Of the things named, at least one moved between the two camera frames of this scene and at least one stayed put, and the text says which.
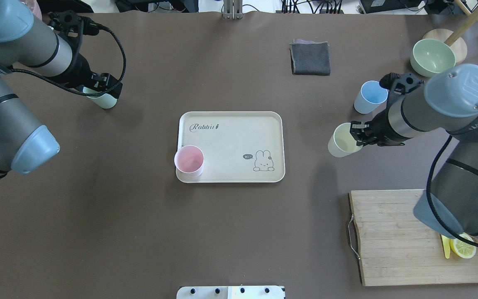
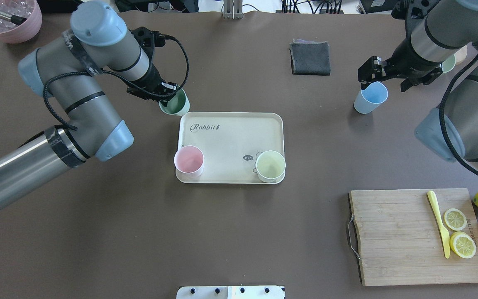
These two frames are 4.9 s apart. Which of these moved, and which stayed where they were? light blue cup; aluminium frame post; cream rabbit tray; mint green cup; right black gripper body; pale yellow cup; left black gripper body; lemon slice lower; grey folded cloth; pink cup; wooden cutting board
Moved: pale yellow cup; mint green cup; left black gripper body; right black gripper body
Stayed: grey folded cloth; cream rabbit tray; wooden cutting board; lemon slice lower; aluminium frame post; pink cup; light blue cup
